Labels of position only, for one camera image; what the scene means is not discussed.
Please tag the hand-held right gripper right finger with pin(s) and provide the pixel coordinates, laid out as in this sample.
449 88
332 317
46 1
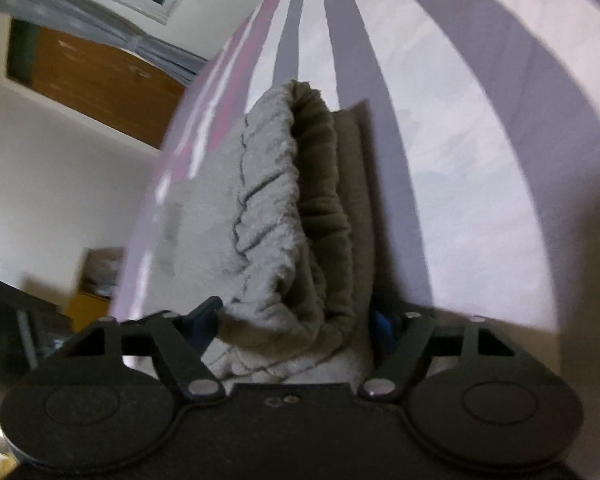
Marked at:
383 329

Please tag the yellow bedside stand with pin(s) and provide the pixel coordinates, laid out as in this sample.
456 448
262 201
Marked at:
97 285

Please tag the striped bed sheet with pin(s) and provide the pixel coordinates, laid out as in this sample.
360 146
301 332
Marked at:
470 135

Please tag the dark furniture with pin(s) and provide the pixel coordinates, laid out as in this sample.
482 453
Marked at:
15 320

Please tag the wooden door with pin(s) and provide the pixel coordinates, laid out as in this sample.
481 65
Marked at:
95 75

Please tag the grey towel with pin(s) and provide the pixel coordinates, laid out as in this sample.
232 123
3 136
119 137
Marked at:
275 230

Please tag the grey curtain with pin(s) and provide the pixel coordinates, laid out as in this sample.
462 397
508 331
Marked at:
95 35

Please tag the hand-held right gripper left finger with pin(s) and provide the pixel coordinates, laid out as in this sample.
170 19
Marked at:
206 321

